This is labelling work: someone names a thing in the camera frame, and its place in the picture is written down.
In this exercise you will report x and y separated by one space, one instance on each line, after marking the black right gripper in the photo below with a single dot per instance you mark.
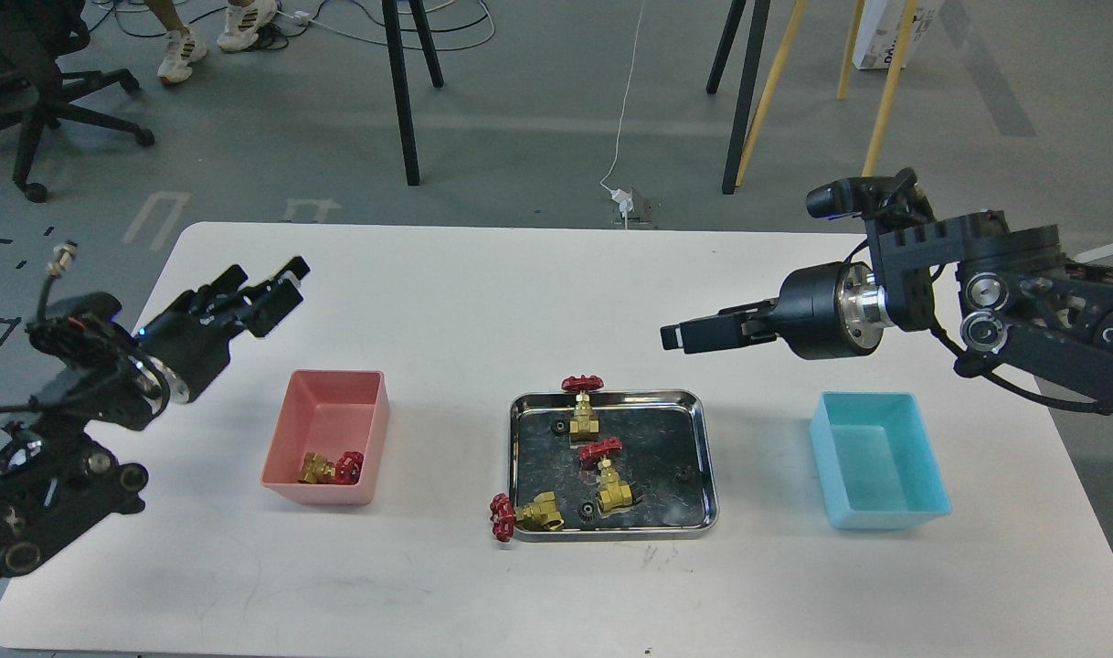
836 310

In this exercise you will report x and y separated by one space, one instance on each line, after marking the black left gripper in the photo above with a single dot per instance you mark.
188 343

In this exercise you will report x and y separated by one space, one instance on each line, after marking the brass valve with handle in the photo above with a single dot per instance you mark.
316 468

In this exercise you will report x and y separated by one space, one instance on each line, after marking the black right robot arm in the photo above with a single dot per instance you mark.
989 294

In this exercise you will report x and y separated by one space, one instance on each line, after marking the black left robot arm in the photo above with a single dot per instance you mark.
56 482

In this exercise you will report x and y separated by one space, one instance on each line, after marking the pink plastic box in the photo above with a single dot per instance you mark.
329 412

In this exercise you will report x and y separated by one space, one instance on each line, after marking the blue plastic box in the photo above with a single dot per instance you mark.
875 462

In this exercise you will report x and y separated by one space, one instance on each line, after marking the brass valve top of tray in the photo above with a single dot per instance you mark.
583 426

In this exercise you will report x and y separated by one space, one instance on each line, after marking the brass valve of tray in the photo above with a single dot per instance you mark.
583 426
613 494

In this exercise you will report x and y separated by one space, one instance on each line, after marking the brass valve centre of tray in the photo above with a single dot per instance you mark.
613 494

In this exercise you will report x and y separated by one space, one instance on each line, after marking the brass valve on tray edge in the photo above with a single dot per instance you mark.
542 515

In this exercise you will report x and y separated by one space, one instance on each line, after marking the white cardboard box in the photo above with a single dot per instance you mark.
875 44

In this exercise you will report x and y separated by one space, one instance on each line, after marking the white power plug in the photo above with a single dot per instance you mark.
623 201

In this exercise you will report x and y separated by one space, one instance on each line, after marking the stainless steel tray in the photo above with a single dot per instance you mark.
659 430

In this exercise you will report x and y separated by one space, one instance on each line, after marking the white sneaker left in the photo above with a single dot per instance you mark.
182 51

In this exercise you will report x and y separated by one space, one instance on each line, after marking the white sneaker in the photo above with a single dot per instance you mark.
182 51
243 21

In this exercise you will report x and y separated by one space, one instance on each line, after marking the white sneaker right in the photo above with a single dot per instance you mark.
243 21

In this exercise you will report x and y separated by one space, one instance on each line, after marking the black stand right legs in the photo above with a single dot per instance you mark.
747 79

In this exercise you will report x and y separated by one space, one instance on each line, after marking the black office chair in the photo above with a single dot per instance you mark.
36 93

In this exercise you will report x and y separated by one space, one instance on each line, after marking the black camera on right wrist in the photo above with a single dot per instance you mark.
852 195

